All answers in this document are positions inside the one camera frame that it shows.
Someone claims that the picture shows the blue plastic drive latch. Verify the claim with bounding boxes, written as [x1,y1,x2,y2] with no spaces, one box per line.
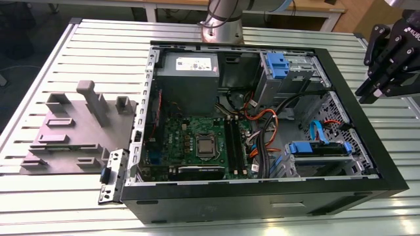
[266,53,292,80]

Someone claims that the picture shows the wooden cabinet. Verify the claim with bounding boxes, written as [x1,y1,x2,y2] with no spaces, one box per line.
[334,0,420,63]

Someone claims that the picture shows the yellow black supply wires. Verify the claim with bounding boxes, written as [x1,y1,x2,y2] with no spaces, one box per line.
[215,102,247,118]

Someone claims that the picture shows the black graphics card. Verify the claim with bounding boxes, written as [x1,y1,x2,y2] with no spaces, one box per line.
[168,165,228,182]

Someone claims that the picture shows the black open PC case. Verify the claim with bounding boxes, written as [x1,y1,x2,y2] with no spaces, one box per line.
[120,40,411,225]

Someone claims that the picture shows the wooden desk white frame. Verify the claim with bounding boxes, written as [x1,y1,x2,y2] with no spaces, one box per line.
[131,0,348,32]

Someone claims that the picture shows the CPU socket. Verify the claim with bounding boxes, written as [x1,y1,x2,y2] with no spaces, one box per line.
[194,132,218,162]

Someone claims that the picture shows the silver CPU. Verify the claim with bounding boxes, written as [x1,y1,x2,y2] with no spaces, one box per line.
[198,140,214,154]

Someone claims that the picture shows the orange red wire bundle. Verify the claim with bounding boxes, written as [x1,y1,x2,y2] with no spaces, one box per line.
[246,108,284,159]

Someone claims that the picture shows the grey metal drive cage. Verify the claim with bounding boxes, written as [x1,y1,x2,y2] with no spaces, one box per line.
[255,50,334,107]

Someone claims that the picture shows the thick black cable bundle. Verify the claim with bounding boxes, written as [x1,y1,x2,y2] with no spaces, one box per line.
[255,89,330,178]

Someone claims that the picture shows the green RAM stick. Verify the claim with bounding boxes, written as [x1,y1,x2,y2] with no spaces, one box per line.
[46,145,82,151]

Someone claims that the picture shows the grey parts rack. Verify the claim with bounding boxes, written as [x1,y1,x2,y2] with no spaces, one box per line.
[19,80,139,177]

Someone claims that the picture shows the blue data wire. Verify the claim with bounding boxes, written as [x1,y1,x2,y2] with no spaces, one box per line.
[310,120,332,146]

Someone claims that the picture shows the red black power wire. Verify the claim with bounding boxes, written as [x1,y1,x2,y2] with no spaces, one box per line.
[323,119,355,132]

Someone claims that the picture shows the green motherboard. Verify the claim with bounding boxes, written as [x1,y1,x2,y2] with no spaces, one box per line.
[140,115,260,181]

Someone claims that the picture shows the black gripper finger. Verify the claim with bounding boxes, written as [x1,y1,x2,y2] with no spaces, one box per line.
[355,24,403,104]
[380,48,420,98]

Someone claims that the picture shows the grey power supply unit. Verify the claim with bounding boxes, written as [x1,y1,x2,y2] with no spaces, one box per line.
[154,52,220,118]

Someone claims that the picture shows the metal slot bracket blue latch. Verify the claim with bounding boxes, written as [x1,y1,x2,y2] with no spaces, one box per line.
[98,148,131,206]

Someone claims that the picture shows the black RAM slot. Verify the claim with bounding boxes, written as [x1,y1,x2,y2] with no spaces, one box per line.
[234,115,247,174]
[228,115,243,174]
[224,115,239,174]

